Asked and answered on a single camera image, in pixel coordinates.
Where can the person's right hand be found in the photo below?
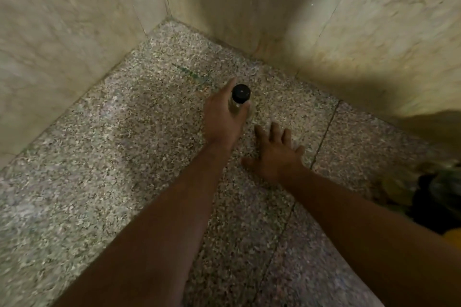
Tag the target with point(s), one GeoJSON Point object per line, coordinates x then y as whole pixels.
{"type": "Point", "coordinates": [277, 161]}

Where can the person's left hand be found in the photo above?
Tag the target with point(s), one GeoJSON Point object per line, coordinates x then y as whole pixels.
{"type": "Point", "coordinates": [219, 119]}

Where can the person's right thumb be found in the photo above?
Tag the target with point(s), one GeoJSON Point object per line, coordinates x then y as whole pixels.
{"type": "Point", "coordinates": [249, 162]}

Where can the person's right little finger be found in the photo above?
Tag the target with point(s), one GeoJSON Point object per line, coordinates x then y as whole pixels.
{"type": "Point", "coordinates": [299, 152]}

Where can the person's right middle finger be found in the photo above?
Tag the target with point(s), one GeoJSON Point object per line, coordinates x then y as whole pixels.
{"type": "Point", "coordinates": [275, 132]}

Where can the person's left thumb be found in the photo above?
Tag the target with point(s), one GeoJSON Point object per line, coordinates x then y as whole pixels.
{"type": "Point", "coordinates": [244, 110]}

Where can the clear bottle with black cap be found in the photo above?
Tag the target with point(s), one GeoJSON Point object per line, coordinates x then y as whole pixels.
{"type": "Point", "coordinates": [240, 96]}

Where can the person's right forearm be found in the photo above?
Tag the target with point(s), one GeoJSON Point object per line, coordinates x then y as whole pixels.
{"type": "Point", "coordinates": [367, 234]}

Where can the person's left forearm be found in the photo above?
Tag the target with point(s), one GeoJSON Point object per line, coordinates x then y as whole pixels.
{"type": "Point", "coordinates": [162, 231]}

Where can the dark patterned cloth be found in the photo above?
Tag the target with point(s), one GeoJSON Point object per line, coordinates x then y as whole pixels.
{"type": "Point", "coordinates": [428, 191]}

